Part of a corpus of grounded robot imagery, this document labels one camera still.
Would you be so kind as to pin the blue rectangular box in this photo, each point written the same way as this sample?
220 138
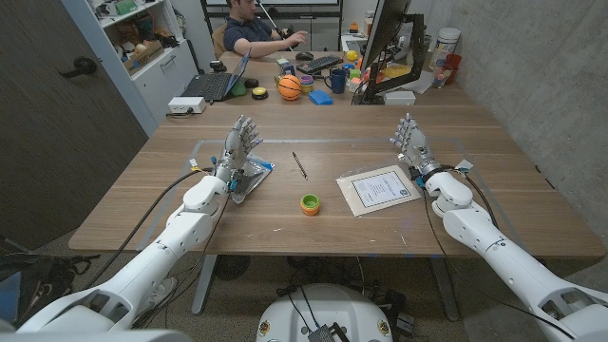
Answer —
320 98

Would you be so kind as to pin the small yellow ball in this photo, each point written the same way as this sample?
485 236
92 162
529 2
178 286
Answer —
351 55

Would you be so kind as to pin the white cylindrical canister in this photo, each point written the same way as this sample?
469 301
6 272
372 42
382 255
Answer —
446 45

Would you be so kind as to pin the paper sheet in plastic sleeve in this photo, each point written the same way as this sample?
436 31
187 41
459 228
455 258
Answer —
378 190

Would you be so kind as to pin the black bag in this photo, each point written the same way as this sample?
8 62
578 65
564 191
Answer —
43 280

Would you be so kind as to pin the green and orange cup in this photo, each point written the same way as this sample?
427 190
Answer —
309 204

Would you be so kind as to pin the black keyboard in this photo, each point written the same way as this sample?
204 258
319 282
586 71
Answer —
319 64

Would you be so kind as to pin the red plastic cup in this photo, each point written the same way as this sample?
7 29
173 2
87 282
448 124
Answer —
452 64

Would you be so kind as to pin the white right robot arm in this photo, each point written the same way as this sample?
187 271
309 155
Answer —
499 252

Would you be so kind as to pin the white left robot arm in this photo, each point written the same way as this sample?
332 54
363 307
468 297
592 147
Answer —
161 247

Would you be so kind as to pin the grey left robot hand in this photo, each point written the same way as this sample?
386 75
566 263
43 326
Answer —
235 149

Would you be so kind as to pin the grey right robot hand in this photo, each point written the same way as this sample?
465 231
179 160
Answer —
415 145

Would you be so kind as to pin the grey table leg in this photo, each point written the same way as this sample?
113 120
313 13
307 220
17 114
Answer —
204 285
445 290

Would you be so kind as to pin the small orange basketball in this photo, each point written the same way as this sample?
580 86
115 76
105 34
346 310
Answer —
290 88

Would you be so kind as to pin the cardboard box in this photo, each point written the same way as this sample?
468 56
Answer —
142 57

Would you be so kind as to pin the seated person in dark shirt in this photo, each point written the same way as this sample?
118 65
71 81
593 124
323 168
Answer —
247 33

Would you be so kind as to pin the dark blue mug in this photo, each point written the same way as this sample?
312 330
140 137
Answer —
338 81

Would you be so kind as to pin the silver plastic bag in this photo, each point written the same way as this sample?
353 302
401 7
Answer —
256 173

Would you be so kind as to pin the open black laptop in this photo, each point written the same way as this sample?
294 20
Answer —
214 85

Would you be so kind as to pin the white shelf cabinet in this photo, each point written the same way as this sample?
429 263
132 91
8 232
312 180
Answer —
161 76

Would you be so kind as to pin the black computer monitor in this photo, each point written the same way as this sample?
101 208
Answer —
387 28

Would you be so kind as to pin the dark thin pen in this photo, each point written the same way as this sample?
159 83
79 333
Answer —
299 165

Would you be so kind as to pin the thin white stick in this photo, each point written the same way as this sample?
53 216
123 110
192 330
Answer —
275 24

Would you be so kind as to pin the small black camera device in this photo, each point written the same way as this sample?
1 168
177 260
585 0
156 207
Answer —
217 66

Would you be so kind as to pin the white flat box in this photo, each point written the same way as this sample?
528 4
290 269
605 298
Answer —
400 98

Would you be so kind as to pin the small colourful box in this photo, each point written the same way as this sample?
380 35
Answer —
285 66

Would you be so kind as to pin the white power box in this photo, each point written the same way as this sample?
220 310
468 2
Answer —
186 105

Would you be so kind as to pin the black computer mouse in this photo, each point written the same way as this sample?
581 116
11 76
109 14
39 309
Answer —
304 56

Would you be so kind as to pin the yellow and black round button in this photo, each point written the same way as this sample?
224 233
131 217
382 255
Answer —
259 93

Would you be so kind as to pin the green rounded object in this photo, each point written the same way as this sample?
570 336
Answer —
239 89

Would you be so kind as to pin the white robot torso base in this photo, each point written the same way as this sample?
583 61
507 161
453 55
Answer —
324 316

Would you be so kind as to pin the stacked coloured cups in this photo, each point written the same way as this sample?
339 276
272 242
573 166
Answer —
307 84

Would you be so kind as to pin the black round object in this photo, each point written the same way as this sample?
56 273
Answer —
251 83

